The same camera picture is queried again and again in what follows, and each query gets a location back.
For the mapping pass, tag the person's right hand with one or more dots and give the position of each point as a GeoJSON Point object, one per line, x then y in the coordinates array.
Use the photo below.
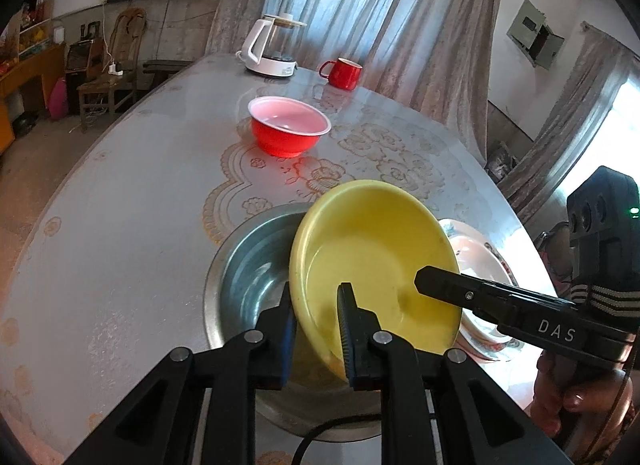
{"type": "Point", "coordinates": [598, 397]}

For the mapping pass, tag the white floral plate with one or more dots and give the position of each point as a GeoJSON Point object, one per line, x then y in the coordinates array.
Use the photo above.
{"type": "Point", "coordinates": [478, 258]}

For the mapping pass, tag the white glass electric kettle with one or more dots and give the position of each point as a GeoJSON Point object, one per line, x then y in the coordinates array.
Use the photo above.
{"type": "Point", "coordinates": [268, 48]}

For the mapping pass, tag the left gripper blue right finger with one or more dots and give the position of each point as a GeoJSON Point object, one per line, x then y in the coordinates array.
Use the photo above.
{"type": "Point", "coordinates": [362, 359]}

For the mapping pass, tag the yellow plastic bowl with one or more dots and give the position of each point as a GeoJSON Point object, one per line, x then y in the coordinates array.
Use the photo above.
{"type": "Point", "coordinates": [376, 237]}

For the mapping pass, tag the wooden chair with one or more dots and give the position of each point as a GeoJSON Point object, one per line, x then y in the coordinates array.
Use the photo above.
{"type": "Point", "coordinates": [118, 83]}

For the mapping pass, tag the stainless steel bowl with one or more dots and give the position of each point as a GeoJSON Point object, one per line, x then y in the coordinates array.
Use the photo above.
{"type": "Point", "coordinates": [247, 276]}

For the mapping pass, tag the red plastic bowl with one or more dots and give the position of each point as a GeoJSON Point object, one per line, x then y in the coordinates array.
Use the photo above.
{"type": "Point", "coordinates": [285, 127]}

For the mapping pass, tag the large enamel floral basin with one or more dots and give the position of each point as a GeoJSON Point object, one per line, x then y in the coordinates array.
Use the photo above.
{"type": "Point", "coordinates": [485, 351]}

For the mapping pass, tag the patterned beige curtain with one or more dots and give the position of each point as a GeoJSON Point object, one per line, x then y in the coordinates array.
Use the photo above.
{"type": "Point", "coordinates": [432, 56]}

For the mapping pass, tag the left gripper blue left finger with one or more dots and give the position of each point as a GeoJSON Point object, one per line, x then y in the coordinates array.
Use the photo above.
{"type": "Point", "coordinates": [286, 333]}

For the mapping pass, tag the orange wooden cabinet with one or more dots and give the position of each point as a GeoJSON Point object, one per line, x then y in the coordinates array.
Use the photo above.
{"type": "Point", "coordinates": [34, 79]}

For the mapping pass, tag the wall electrical box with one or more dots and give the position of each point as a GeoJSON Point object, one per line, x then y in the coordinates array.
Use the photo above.
{"type": "Point", "coordinates": [531, 33]}

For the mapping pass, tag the red mug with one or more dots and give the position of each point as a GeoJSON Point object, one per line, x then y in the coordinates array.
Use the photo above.
{"type": "Point", "coordinates": [341, 73]}

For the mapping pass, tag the wooden shelf with items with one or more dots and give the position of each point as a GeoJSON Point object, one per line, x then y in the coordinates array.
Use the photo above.
{"type": "Point", "coordinates": [36, 28]}

